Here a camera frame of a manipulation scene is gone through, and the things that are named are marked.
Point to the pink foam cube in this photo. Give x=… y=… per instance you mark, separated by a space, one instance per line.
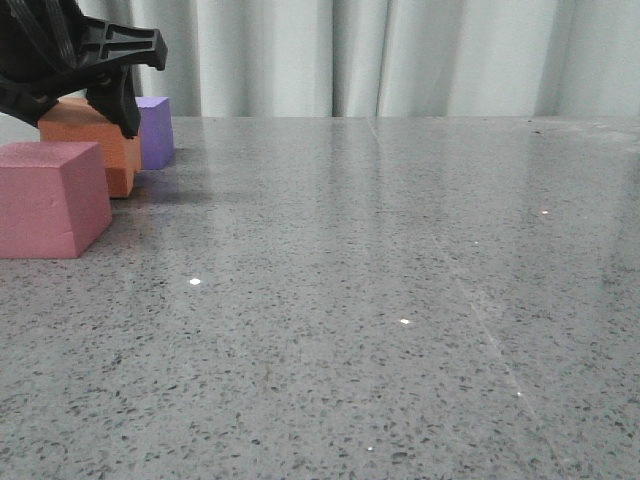
x=54 y=199

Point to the purple foam cube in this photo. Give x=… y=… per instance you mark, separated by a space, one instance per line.
x=155 y=132

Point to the orange foam cube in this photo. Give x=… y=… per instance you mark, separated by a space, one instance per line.
x=74 y=120

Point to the pale green curtain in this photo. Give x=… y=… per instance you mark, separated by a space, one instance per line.
x=390 y=58

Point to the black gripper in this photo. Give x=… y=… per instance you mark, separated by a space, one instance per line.
x=45 y=45

